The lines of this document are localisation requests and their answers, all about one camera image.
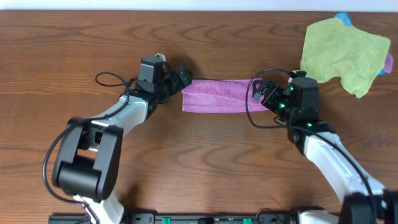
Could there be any right camera cable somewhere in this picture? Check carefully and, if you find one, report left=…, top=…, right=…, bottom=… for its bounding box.
left=244, top=67, right=379, bottom=218

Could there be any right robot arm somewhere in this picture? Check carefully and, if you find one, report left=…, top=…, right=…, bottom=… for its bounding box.
left=250, top=77, right=397, bottom=223

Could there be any camera cable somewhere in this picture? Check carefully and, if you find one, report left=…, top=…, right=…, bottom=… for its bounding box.
left=244, top=67, right=379, bottom=218
left=42, top=72, right=137, bottom=224

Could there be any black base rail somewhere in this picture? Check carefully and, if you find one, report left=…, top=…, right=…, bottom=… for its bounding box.
left=48, top=212, right=343, bottom=224

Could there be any green microfiber cloth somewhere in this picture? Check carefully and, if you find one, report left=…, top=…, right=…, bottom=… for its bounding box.
left=300, top=18, right=391, bottom=98

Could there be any blue cloth under pile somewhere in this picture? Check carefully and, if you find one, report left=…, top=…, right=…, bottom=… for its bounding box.
left=335, top=12, right=352, bottom=26

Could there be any purple microfiber cloth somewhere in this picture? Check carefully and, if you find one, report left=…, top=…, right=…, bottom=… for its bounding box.
left=182, top=80, right=267, bottom=114

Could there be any left camera cable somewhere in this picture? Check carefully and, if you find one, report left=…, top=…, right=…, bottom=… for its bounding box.
left=42, top=72, right=137, bottom=224

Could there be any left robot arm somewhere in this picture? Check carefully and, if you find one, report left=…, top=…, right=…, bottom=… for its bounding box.
left=43, top=53, right=193, bottom=223

